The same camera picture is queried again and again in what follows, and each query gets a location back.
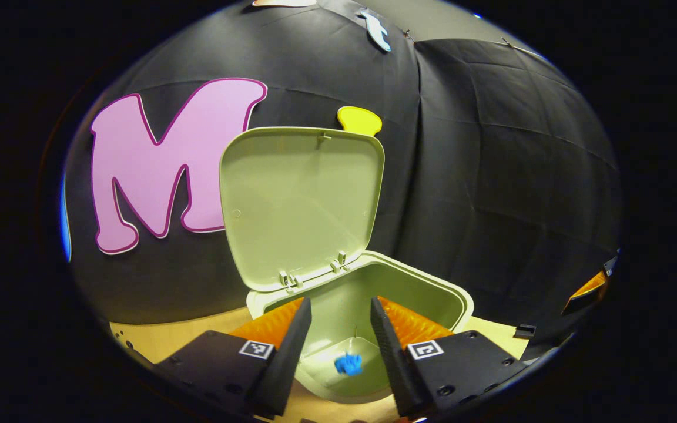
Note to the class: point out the green desktop garbage bin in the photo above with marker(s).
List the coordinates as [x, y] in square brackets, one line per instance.
[297, 200]

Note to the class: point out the black backdrop cloth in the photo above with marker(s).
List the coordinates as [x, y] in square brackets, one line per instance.
[491, 176]

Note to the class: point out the blue paper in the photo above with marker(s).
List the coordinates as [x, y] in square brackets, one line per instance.
[348, 364]

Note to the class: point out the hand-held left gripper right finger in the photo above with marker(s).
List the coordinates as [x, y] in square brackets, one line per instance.
[394, 364]

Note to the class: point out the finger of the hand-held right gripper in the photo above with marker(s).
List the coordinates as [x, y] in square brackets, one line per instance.
[588, 291]
[525, 331]

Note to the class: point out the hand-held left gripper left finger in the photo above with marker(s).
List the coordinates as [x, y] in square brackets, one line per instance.
[288, 364]

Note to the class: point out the wooden desktop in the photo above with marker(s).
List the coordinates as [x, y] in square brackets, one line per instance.
[156, 341]

